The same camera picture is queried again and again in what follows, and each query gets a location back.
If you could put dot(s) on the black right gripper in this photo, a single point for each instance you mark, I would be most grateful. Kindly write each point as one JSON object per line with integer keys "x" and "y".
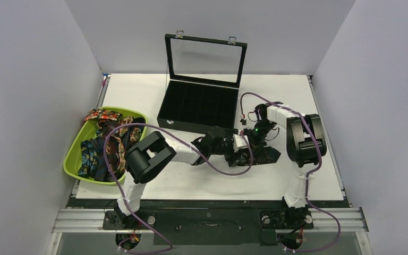
{"x": 257, "y": 141}

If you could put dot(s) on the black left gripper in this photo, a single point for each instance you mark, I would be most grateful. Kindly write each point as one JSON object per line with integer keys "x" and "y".
{"x": 230, "y": 159}

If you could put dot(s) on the black gold floral tie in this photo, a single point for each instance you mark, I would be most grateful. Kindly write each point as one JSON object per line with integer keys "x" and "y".
{"x": 261, "y": 156}

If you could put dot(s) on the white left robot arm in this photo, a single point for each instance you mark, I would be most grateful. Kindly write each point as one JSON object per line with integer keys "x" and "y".
{"x": 146, "y": 159}

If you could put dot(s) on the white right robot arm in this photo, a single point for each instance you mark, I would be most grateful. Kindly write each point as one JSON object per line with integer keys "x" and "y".
{"x": 305, "y": 146}

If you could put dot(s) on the black display case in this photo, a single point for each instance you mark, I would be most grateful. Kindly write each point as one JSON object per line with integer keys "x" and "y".
{"x": 204, "y": 81}

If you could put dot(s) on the brown paisley tie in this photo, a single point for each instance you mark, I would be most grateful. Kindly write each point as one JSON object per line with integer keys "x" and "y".
{"x": 119, "y": 142}

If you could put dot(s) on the red floral tie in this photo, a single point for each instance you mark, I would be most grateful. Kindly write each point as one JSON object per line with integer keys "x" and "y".
{"x": 102, "y": 116}

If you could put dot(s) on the blue floral tie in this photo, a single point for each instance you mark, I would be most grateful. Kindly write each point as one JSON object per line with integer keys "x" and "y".
{"x": 90, "y": 153}

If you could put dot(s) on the green plastic bin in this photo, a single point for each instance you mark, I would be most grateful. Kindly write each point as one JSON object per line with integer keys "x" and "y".
{"x": 104, "y": 175}

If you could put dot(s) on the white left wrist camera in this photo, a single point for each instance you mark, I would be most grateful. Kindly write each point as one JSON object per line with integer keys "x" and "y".
{"x": 240, "y": 141}

